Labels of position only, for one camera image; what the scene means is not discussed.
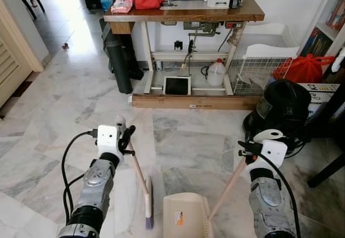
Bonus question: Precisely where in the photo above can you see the wooden-top sewing table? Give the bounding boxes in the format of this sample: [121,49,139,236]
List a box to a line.
[103,0,266,96]

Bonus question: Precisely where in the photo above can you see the white-framed black foot pedal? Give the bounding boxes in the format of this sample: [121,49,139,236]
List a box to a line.
[163,76,192,96]

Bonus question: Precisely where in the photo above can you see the printed cardboard box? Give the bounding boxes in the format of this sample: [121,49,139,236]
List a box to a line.
[298,83,341,121]

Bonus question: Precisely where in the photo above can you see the white bookshelf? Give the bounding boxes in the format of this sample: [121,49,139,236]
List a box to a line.
[298,0,345,59]

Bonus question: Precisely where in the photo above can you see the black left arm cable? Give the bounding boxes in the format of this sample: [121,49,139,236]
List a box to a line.
[60,129,100,225]

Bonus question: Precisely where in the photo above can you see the red plastic bag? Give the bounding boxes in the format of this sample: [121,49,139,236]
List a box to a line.
[271,54,336,85]

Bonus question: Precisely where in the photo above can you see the grey sewing table motor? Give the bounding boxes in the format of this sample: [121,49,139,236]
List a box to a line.
[182,21,222,37]

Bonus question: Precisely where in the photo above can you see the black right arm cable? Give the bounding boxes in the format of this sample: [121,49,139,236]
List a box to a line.
[237,140,302,238]

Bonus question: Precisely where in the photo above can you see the cream long-handled dustpan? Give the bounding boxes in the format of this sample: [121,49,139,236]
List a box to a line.
[163,129,285,238]

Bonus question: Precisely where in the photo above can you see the black table leg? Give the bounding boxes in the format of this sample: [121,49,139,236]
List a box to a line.
[307,84,345,189]

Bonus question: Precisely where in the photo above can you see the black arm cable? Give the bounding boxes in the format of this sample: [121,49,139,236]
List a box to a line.
[60,129,100,225]
[237,140,302,238]

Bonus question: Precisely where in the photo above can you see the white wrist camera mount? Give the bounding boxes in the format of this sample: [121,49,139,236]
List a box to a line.
[96,124,120,155]
[247,139,288,169]

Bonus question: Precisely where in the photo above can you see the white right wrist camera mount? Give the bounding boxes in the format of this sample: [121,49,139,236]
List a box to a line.
[247,139,288,169]

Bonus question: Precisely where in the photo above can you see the black cylindrical bag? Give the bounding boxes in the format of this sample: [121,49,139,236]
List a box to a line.
[100,18,145,94]

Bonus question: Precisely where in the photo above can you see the translucent plastic jug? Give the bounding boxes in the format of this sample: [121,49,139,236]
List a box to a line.
[206,58,227,87]

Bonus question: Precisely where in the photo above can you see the white wire rack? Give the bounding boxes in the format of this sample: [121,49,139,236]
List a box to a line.
[232,56,293,96]

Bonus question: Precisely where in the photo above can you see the louvred wooden door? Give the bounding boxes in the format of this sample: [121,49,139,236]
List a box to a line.
[0,0,45,108]

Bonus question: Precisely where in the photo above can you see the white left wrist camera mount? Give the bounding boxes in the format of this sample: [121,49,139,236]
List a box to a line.
[96,124,120,155]

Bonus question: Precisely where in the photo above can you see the long wooden plank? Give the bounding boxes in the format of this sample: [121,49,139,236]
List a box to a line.
[130,93,260,111]

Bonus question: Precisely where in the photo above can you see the black vacuum cleaner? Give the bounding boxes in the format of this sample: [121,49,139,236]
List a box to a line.
[242,79,313,153]

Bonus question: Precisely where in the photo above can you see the wooden-handled white broom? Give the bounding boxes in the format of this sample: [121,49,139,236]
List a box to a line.
[114,115,157,230]

